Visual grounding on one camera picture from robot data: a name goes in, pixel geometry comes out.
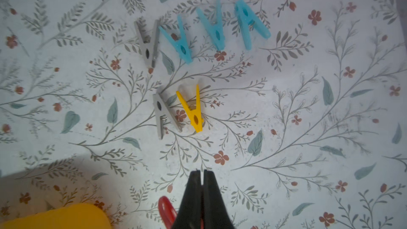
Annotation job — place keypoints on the teal clothespin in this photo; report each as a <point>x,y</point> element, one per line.
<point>246,19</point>
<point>215,31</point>
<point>180,45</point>

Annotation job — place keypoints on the grey clothespin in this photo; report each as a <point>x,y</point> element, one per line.
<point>149,49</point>
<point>162,110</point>

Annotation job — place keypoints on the red clothespin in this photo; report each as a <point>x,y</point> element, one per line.
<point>167,212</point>

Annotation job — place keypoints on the yellow clothespin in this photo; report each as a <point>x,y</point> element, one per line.
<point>195,115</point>

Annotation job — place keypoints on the yellow plastic storage box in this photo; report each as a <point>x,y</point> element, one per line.
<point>78,216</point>

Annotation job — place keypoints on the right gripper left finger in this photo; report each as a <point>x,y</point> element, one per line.
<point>189,214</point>

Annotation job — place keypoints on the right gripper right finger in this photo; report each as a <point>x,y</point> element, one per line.
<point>214,212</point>

